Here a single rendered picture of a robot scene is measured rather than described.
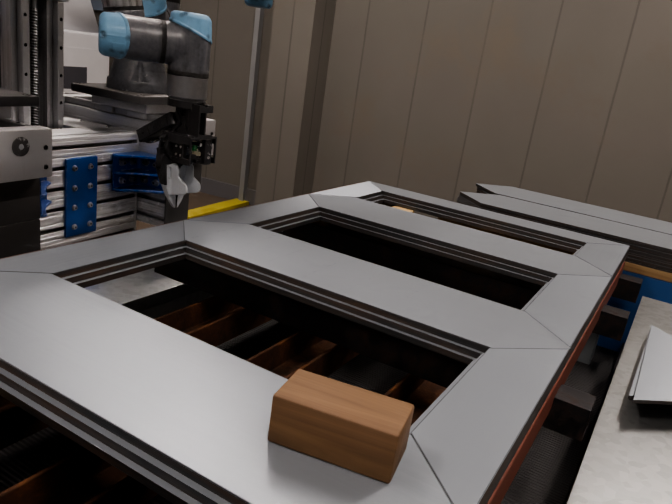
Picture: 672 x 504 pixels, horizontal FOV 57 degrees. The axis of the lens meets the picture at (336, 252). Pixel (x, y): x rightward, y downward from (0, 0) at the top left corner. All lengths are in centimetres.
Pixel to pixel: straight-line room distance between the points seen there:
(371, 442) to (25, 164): 87
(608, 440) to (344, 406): 47
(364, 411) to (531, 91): 355
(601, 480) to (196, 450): 50
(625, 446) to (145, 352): 63
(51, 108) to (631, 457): 134
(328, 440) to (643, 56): 359
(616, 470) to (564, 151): 324
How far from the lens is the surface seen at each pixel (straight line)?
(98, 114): 169
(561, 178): 402
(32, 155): 123
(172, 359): 72
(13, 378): 72
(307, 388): 59
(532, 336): 94
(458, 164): 413
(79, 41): 496
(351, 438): 56
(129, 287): 134
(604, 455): 90
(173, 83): 119
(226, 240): 114
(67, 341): 76
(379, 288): 100
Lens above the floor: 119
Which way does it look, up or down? 18 degrees down
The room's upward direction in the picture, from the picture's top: 8 degrees clockwise
